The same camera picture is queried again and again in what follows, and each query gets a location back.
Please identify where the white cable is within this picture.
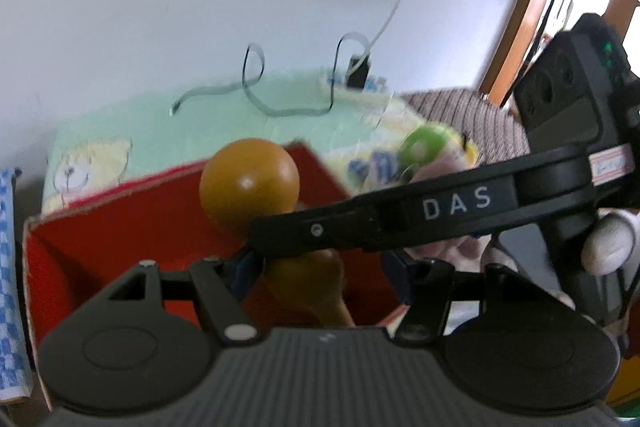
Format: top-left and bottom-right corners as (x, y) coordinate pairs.
(369, 0), (418, 52)

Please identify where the black charger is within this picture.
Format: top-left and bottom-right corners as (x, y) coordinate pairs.
(347, 53), (374, 90)

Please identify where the large red cardboard box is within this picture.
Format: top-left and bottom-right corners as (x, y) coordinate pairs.
(22, 142), (416, 413)

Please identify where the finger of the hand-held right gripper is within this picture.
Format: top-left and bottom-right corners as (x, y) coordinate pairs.
(247, 168), (523, 259)

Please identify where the brown gourd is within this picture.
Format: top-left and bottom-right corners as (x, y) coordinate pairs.
(199, 138), (357, 329)

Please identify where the blue checkered cloth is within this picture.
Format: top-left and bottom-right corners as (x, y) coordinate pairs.
(0, 166), (31, 404)

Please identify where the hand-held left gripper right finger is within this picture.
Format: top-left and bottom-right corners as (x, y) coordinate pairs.
(382, 251), (557, 348)

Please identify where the brown striped cushion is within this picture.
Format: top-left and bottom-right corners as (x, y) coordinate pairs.
(402, 88), (532, 168)

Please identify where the white power strip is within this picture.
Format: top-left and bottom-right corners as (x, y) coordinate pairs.
(319, 73), (388, 94)

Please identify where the black cable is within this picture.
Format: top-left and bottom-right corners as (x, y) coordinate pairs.
(169, 32), (373, 118)

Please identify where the purple plush bear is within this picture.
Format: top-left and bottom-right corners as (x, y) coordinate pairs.
(397, 126), (501, 275)

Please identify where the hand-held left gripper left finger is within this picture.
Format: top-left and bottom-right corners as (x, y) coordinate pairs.
(102, 249), (265, 348)

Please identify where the person's right hand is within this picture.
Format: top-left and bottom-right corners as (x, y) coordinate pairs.
(581, 210), (640, 279)

